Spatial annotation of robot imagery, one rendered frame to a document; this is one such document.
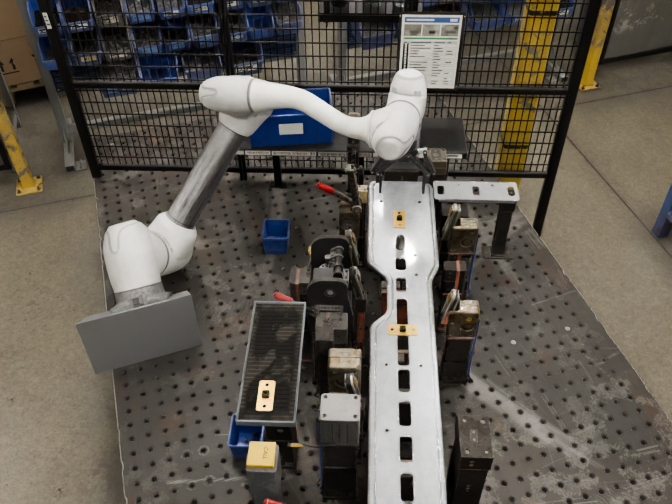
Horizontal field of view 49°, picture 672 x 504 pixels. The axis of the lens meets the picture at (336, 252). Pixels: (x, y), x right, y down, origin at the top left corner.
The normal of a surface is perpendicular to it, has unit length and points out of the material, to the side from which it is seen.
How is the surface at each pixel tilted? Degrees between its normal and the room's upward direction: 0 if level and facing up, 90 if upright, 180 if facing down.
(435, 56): 90
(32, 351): 0
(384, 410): 0
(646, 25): 90
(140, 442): 0
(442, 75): 90
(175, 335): 90
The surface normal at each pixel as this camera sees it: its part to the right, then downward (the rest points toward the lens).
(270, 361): -0.01, -0.70
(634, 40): 0.30, 0.69
